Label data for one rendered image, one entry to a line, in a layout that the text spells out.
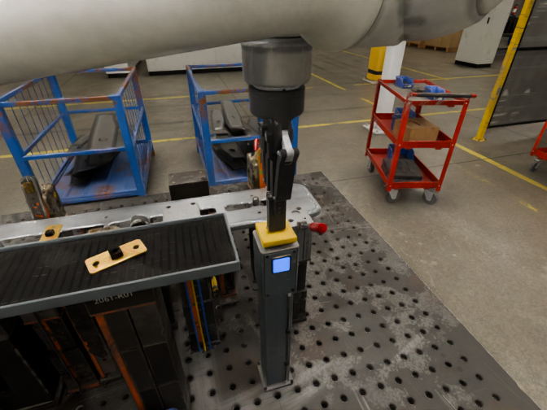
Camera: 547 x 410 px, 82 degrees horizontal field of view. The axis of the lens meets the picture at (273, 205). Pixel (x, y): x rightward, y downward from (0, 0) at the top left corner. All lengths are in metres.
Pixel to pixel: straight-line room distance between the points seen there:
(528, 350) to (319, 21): 2.07
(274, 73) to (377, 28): 0.16
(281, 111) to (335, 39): 0.17
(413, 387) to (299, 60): 0.80
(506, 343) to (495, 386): 1.13
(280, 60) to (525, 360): 1.96
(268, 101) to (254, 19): 0.20
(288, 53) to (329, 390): 0.75
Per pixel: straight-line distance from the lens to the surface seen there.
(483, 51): 10.60
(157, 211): 0.94
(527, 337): 2.26
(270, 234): 0.54
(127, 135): 2.63
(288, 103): 0.42
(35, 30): 0.25
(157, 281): 0.49
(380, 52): 7.57
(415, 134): 2.71
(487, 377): 1.05
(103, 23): 0.23
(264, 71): 0.40
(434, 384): 0.98
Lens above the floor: 1.49
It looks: 33 degrees down
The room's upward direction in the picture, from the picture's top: straight up
